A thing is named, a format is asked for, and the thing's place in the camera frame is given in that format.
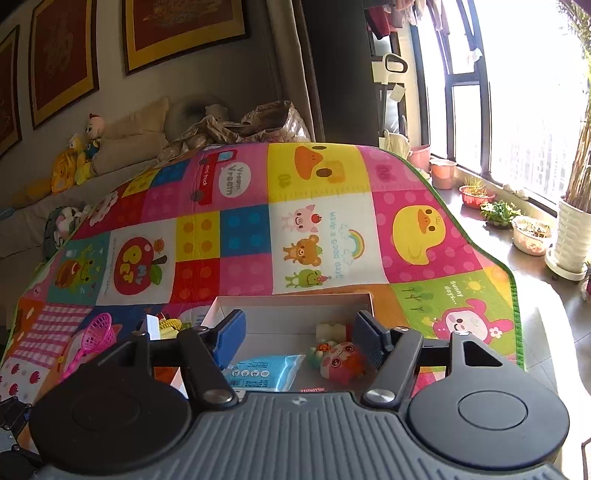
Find boy doll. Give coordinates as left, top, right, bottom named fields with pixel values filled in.
left=83, top=113, right=108, bottom=182

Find pink bucket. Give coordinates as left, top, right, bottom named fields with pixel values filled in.
left=409, top=144, right=432, bottom=171

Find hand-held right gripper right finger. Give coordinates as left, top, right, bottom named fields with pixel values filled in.
left=353, top=311, right=505, bottom=409

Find white pink flower pot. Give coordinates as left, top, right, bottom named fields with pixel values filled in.
left=512, top=215, right=553, bottom=256

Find pink cardboard box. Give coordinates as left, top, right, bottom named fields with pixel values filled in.
left=170, top=292, right=376, bottom=394

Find small orange green toy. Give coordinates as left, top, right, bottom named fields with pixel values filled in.
left=307, top=342, right=331, bottom=371

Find bamboo plant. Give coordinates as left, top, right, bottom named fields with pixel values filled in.
left=556, top=0, right=591, bottom=208

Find yellow cushion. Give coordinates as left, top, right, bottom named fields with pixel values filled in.
left=11, top=179, right=52, bottom=206

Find beige pillow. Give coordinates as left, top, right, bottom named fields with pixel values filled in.
left=92, top=97, right=171, bottom=175

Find pale yellow toy cup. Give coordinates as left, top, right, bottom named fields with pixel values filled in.
left=316, top=322, right=354, bottom=345

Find yellow toy corn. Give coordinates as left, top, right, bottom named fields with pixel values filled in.
left=158, top=316, right=184, bottom=339

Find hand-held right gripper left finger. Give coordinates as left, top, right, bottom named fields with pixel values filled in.
left=115, top=308, right=248, bottom=409

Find hanging clothes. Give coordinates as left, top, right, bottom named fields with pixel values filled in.
left=365, top=0, right=483, bottom=70

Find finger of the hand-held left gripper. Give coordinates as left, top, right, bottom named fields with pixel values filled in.
left=0, top=398, right=32, bottom=440

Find colourful cartoon play mat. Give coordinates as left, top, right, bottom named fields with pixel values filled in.
left=0, top=142, right=527, bottom=418

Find white mop handle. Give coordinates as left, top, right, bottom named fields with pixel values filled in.
left=379, top=52, right=410, bottom=139

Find green white plush toy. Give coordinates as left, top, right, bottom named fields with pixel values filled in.
left=44, top=205, right=93, bottom=259

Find grey neck pillow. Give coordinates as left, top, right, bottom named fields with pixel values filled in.
left=165, top=95, right=218, bottom=139

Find red flower pot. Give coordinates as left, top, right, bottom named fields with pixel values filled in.
left=458, top=185, right=496, bottom=210

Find dark curtain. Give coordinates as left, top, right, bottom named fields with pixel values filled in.
left=265, top=0, right=324, bottom=141

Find red gold framed picture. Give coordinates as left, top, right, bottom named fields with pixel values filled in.
left=122, top=0, right=253, bottom=76
left=0, top=25, right=22, bottom=158
left=29, top=0, right=100, bottom=131

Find small green potted plant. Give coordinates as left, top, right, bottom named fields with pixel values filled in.
left=480, top=200, right=522, bottom=228

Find yellow plush duck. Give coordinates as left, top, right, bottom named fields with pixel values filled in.
left=67, top=134, right=89, bottom=185

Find beige sofa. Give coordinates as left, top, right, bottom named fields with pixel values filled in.
left=0, top=152, right=139, bottom=319

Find pink pig toy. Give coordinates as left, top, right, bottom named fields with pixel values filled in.
left=320, top=342, right=371, bottom=385

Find grey teddy bear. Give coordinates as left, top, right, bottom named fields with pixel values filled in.
left=203, top=104, right=229, bottom=132

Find brown crumpled blanket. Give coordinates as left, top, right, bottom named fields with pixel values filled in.
left=159, top=99, right=312, bottom=160

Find blue tissue pack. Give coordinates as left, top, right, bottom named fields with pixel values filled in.
left=225, top=354, right=306, bottom=393

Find yellow tiger backpack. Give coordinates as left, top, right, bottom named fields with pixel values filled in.
left=50, top=150, right=79, bottom=195

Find white tall planter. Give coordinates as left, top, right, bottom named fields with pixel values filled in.
left=545, top=198, right=591, bottom=281

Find pink toy net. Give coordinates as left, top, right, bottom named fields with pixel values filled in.
left=61, top=312, right=117, bottom=380

